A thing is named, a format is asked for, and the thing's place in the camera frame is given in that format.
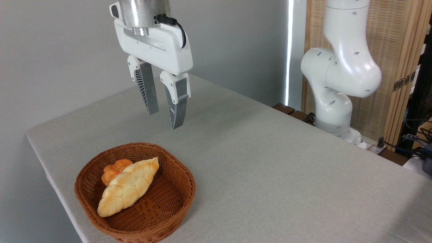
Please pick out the grey tablecloth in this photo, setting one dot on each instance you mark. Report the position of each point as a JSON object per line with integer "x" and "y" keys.
{"x": 270, "y": 168}

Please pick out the black screen hinge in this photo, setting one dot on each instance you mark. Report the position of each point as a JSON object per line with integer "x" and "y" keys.
{"x": 403, "y": 82}

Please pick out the bamboo folding screen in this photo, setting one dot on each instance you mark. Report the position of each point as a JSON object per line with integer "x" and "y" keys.
{"x": 398, "y": 33}

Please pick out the long braided bread loaf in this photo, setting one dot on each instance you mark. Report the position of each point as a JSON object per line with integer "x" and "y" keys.
{"x": 128, "y": 185}

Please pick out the small round braided bun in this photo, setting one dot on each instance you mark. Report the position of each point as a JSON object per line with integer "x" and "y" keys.
{"x": 113, "y": 170}

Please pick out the black upright stand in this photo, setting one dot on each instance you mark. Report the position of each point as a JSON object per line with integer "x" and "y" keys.
{"x": 420, "y": 94}

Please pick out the grey box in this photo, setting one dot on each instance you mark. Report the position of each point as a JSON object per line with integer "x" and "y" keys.
{"x": 428, "y": 162}

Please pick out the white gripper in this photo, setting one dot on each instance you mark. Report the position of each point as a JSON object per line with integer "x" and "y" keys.
{"x": 152, "y": 47}

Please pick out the brown wicker basket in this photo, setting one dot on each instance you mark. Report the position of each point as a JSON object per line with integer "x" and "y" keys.
{"x": 158, "y": 209}

